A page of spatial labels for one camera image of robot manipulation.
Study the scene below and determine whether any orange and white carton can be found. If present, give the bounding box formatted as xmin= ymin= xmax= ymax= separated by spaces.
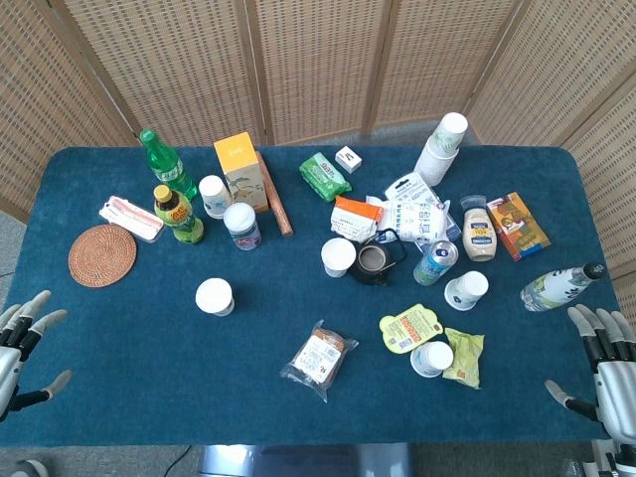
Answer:
xmin=213 ymin=131 xmax=270 ymax=215

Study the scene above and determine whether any pink white blister pack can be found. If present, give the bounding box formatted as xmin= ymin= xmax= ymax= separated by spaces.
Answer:
xmin=97 ymin=194 xmax=166 ymax=243

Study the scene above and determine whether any blue-print white paper cup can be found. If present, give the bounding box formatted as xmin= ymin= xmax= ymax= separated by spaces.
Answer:
xmin=198 ymin=174 xmax=234 ymax=221
xmin=443 ymin=269 xmax=490 ymax=313

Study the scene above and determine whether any round woven rattan coaster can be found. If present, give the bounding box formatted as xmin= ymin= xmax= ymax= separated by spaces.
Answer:
xmin=68 ymin=224 xmax=138 ymax=289

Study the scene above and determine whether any yellow-cap green tea bottle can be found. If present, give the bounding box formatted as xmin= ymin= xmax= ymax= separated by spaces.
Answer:
xmin=152 ymin=184 xmax=206 ymax=245

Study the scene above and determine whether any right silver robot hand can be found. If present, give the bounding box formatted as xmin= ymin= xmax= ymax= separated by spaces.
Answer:
xmin=545 ymin=303 xmax=636 ymax=443

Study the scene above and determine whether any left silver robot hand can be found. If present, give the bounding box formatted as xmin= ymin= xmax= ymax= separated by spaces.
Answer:
xmin=0 ymin=290 xmax=73 ymax=422

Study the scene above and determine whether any green-leaf print paper cup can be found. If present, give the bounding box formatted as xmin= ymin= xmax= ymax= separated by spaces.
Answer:
xmin=425 ymin=111 xmax=470 ymax=157

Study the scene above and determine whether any blue felt table cover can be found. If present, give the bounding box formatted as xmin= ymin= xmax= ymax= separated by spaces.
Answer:
xmin=0 ymin=144 xmax=622 ymax=447

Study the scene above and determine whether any ribbed white paper cup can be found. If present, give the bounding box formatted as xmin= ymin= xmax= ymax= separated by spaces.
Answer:
xmin=412 ymin=140 xmax=460 ymax=188

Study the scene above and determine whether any open white paper cup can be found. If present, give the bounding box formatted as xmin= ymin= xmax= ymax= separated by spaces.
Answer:
xmin=320 ymin=237 xmax=358 ymax=278

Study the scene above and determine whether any plain white paper cup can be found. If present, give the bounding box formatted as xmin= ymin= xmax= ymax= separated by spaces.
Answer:
xmin=195 ymin=277 xmax=236 ymax=317

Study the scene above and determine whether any woven wooden folding screen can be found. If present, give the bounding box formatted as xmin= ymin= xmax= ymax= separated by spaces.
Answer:
xmin=0 ymin=0 xmax=636 ymax=282

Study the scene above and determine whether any small white box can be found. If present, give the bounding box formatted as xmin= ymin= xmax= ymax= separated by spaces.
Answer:
xmin=334 ymin=145 xmax=364 ymax=175

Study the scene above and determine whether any green plastic soda bottle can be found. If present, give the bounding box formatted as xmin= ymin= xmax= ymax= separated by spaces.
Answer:
xmin=139 ymin=128 xmax=199 ymax=201

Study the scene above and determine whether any green wet wipes pack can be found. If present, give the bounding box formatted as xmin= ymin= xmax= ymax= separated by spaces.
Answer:
xmin=298 ymin=151 xmax=353 ymax=203

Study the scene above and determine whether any brown bread in clear bag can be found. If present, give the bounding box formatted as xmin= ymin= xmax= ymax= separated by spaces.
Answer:
xmin=278 ymin=318 xmax=360 ymax=403

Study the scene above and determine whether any black teapot with strainer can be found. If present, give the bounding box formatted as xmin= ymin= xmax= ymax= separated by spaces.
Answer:
xmin=348 ymin=229 xmax=408 ymax=287

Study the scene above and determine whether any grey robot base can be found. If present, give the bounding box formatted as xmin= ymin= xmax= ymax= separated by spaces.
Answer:
xmin=197 ymin=442 xmax=414 ymax=477

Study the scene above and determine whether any yellow green snack bag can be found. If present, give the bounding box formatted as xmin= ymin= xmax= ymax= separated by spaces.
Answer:
xmin=441 ymin=327 xmax=486 ymax=391

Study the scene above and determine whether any brown wooden stick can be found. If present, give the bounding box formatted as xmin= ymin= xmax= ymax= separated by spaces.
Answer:
xmin=254 ymin=150 xmax=295 ymax=238

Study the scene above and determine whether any white blue-text soft pack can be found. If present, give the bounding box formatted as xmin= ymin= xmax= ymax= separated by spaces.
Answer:
xmin=385 ymin=198 xmax=461 ymax=243

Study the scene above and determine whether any beige mayonnaise squeeze bottle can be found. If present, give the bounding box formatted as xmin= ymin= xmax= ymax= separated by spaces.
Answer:
xmin=459 ymin=194 xmax=498 ymax=263

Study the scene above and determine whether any yellow green snack packet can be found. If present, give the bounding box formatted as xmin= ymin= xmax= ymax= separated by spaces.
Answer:
xmin=378 ymin=302 xmax=445 ymax=356

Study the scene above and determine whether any white blue blister card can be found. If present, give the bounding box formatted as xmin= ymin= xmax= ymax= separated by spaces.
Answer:
xmin=384 ymin=171 xmax=441 ymax=206

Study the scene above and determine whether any white-lid plastic jar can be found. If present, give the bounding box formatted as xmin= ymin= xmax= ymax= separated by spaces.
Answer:
xmin=223 ymin=202 xmax=263 ymax=252

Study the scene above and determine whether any blue green drink can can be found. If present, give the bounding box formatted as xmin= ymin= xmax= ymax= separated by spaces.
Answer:
xmin=412 ymin=239 xmax=460 ymax=288

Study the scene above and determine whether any colourful patterned flat box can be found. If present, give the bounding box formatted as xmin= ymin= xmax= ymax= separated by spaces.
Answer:
xmin=485 ymin=191 xmax=553 ymax=262

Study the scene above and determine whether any white blue yoghurt cup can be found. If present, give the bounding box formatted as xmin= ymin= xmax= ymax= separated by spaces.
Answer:
xmin=409 ymin=340 xmax=455 ymax=380

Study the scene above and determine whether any orange and white packet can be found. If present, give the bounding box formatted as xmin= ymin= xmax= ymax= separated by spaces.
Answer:
xmin=330 ymin=195 xmax=387 ymax=243

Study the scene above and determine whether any black-cap glass drink bottle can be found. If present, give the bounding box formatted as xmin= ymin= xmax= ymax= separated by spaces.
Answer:
xmin=519 ymin=261 xmax=605 ymax=313

